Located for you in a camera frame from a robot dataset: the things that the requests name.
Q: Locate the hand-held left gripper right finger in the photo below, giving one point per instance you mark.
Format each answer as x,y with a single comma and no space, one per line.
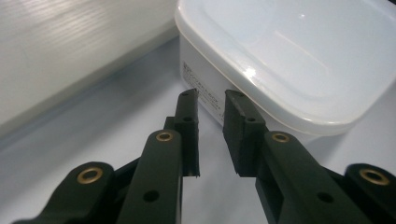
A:
280,174

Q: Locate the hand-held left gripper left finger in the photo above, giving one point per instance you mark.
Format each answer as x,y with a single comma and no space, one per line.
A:
162,174

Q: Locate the white square lidded container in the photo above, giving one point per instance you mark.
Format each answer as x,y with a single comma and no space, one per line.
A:
280,62

